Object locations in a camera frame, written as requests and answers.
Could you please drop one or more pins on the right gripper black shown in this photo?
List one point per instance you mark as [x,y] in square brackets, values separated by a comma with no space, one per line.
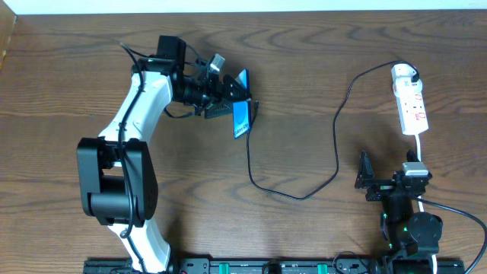
[386,186]

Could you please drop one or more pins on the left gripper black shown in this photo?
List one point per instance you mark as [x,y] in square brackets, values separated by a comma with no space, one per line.
[214,93]

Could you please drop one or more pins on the blue Galaxy smartphone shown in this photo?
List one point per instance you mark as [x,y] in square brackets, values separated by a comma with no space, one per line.
[241,108]

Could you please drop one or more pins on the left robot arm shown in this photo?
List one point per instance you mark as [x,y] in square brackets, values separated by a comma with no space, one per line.
[117,179]

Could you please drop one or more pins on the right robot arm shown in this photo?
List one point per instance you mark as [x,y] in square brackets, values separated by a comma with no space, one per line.
[413,236]

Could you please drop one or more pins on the white power strip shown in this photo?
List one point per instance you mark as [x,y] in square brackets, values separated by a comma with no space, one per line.
[411,110]

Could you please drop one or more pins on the white USB wall charger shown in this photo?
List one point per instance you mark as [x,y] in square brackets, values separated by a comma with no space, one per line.
[403,85]

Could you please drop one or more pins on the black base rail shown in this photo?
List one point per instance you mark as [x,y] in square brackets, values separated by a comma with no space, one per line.
[344,265]

